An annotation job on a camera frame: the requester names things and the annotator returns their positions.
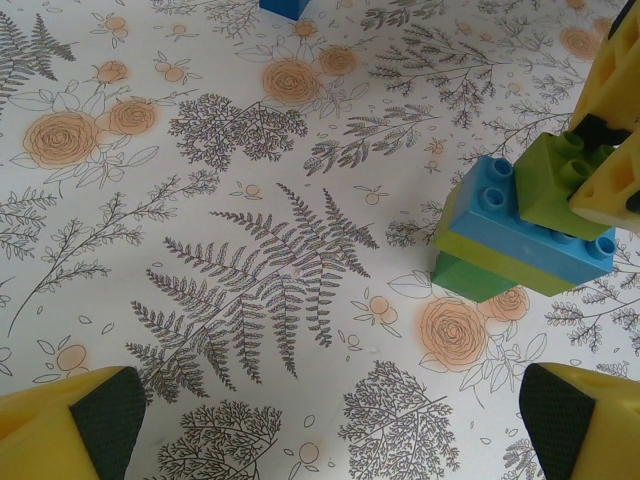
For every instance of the dark blue square lego brick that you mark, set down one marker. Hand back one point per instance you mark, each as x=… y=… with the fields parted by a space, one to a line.
x=282 y=7

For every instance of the floral printed table cover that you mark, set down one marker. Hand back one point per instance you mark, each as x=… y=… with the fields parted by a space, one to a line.
x=250 y=150

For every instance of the light blue long lego brick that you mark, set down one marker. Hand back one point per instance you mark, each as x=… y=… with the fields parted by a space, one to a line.
x=500 y=227

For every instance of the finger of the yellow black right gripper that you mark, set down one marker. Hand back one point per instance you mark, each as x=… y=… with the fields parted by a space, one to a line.
x=612 y=187
x=612 y=75

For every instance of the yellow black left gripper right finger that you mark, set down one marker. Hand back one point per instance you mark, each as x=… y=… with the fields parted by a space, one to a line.
x=595 y=430

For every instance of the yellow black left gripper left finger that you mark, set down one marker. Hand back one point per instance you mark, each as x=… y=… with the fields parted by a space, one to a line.
x=50 y=430

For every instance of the lime long lego brick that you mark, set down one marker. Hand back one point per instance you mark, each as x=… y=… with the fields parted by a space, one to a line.
x=542 y=190
x=500 y=267

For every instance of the green square lego brick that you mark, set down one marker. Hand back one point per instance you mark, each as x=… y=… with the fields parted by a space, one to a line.
x=470 y=280

